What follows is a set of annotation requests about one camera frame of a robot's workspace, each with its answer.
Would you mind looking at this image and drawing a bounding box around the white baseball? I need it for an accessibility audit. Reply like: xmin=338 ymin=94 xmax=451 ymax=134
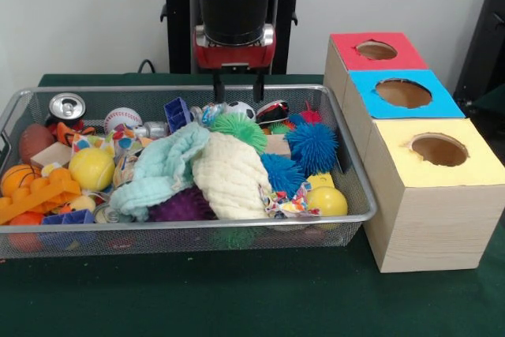
xmin=103 ymin=107 xmax=143 ymax=135

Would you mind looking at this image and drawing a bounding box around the brown toy football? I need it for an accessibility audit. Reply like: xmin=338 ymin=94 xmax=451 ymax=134
xmin=18 ymin=123 xmax=56 ymax=164

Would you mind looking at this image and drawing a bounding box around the black chair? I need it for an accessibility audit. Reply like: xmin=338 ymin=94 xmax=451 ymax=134
xmin=452 ymin=0 xmax=505 ymax=117

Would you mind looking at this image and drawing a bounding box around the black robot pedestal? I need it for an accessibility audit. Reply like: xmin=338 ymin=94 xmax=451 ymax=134
xmin=151 ymin=0 xmax=319 ymax=75

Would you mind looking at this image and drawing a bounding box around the large blue spiky ball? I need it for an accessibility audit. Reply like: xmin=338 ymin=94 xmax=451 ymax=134
xmin=283 ymin=122 xmax=339 ymax=178

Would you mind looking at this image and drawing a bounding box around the green spiky ball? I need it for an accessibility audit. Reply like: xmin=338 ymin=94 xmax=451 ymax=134
xmin=208 ymin=112 xmax=269 ymax=155

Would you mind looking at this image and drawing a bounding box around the orange toy building brick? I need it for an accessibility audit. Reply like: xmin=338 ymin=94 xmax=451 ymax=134
xmin=0 ymin=167 xmax=83 ymax=226

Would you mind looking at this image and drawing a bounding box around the silver topped soda can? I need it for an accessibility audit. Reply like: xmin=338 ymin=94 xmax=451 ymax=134
xmin=44 ymin=92 xmax=87 ymax=129

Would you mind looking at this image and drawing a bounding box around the silver mesh bin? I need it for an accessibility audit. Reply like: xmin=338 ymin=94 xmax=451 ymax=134
xmin=0 ymin=84 xmax=378 ymax=261

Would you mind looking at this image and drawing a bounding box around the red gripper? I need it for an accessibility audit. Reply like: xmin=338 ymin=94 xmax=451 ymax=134
xmin=193 ymin=42 xmax=277 ymax=105

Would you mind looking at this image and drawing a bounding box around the cream white cloth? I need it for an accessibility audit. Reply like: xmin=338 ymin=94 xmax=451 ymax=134
xmin=192 ymin=131 xmax=273 ymax=220

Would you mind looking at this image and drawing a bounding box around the blue and white packet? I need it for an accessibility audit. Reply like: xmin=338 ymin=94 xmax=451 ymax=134
xmin=190 ymin=100 xmax=228 ymax=125

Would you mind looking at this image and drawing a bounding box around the dark green side table cloth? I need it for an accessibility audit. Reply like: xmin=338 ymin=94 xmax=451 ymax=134
xmin=471 ymin=86 xmax=505 ymax=117

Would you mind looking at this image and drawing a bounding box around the mint green cloth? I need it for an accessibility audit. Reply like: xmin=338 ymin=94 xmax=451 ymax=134
xmin=109 ymin=122 xmax=212 ymax=223

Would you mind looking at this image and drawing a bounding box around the wooden box with three holes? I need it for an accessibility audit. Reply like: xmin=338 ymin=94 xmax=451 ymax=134
xmin=323 ymin=31 xmax=505 ymax=274

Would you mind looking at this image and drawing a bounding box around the orange toy basketball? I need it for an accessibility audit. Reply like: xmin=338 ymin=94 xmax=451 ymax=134
xmin=0 ymin=163 xmax=43 ymax=198

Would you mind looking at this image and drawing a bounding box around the yellow tennis ball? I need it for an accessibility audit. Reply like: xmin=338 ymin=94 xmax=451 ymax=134
xmin=68 ymin=147 xmax=116 ymax=192

